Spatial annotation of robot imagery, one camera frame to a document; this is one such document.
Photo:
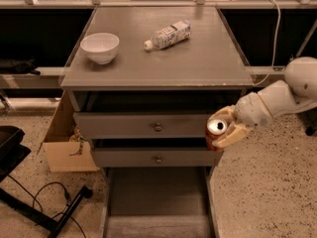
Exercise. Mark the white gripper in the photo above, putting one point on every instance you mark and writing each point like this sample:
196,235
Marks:
252,110

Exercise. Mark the red coke can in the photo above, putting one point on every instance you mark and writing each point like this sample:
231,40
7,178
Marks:
215,127

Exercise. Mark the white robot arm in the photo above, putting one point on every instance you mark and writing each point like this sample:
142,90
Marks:
295,94

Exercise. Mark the grey drawer cabinet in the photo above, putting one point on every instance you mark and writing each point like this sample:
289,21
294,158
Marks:
196,76

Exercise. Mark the grey open bottom drawer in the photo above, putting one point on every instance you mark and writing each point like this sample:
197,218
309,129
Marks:
166,202

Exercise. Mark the grey middle drawer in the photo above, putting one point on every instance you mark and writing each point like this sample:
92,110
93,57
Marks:
159,152

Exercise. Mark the grey top drawer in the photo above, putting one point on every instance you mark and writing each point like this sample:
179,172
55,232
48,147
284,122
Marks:
98,125

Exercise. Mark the clear plastic water bottle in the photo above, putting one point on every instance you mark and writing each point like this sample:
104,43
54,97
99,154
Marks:
168,36

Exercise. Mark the white ceramic bowl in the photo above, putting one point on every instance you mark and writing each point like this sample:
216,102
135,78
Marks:
100,47

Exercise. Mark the brown cardboard box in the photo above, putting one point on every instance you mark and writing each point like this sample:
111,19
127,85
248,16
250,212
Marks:
65,149

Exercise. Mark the black chair seat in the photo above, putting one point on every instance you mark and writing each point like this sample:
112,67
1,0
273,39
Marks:
12,152

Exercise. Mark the black cloth on shelf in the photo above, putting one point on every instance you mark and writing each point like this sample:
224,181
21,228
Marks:
18,66

